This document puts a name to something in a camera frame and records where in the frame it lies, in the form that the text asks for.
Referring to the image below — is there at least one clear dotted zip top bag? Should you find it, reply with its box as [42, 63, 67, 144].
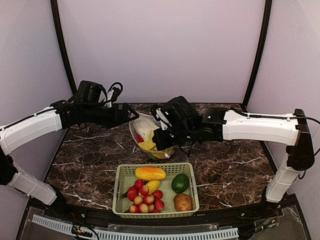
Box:
[128, 111, 176, 161]

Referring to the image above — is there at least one toy napa cabbage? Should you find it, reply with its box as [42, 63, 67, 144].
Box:
[133, 117, 175, 157]

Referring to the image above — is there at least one red toy bell pepper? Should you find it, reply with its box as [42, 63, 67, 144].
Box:
[137, 135, 144, 143]

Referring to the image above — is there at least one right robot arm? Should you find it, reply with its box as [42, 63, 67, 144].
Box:
[152, 108, 315, 203]

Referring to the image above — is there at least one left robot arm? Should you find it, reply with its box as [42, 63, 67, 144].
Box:
[0, 80, 139, 206]

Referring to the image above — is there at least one orange yellow toy mango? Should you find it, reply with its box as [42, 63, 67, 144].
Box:
[135, 166, 167, 182]

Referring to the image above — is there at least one dark green toy avocado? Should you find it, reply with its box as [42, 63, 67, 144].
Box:
[171, 173, 190, 194]

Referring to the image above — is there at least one small yellow toy corn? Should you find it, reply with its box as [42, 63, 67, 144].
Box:
[146, 180, 161, 195]

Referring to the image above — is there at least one pale green plastic basket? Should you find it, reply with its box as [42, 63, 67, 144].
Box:
[111, 162, 200, 219]

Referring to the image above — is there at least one toy lychee fruit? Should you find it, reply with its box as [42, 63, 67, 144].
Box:
[133, 195, 144, 206]
[129, 204, 139, 214]
[138, 203, 149, 214]
[143, 194, 155, 205]

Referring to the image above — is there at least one brown toy potato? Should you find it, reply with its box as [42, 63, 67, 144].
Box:
[173, 193, 193, 212]

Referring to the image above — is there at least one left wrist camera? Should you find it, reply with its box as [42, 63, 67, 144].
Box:
[104, 82, 123, 108]

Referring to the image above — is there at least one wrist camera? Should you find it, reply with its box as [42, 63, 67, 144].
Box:
[104, 82, 123, 108]
[150, 95, 201, 130]

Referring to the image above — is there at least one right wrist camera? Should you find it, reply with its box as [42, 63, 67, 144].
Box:
[150, 95, 201, 130]

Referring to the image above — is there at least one white slotted cable duct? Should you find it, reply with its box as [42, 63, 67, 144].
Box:
[31, 214, 240, 240]

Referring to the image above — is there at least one black left corner frame post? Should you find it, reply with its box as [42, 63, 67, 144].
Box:
[50, 0, 77, 94]

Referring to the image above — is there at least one black corner frame post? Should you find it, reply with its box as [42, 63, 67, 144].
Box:
[241, 0, 273, 110]
[50, 0, 77, 94]

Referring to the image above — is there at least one black right corner frame post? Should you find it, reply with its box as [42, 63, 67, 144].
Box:
[241, 0, 273, 110]

